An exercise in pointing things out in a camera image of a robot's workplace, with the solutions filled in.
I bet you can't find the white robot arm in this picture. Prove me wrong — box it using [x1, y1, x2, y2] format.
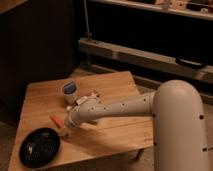
[65, 80, 210, 171]

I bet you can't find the black ceramic bowl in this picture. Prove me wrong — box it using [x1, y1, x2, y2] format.
[19, 128, 60, 169]

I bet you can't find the small white ball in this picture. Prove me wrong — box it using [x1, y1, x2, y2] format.
[66, 106, 72, 112]

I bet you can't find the wooden table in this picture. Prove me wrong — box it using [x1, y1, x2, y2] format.
[8, 71, 153, 171]

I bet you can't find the white cup with blue sponge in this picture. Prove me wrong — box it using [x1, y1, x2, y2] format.
[61, 81, 77, 104]

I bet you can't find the vertical metal pole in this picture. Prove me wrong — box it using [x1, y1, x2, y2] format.
[83, 0, 91, 41]

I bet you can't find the black handle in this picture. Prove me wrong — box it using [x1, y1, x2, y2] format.
[175, 58, 207, 70]

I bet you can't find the long white shelf rail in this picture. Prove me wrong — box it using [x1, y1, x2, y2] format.
[78, 38, 213, 84]

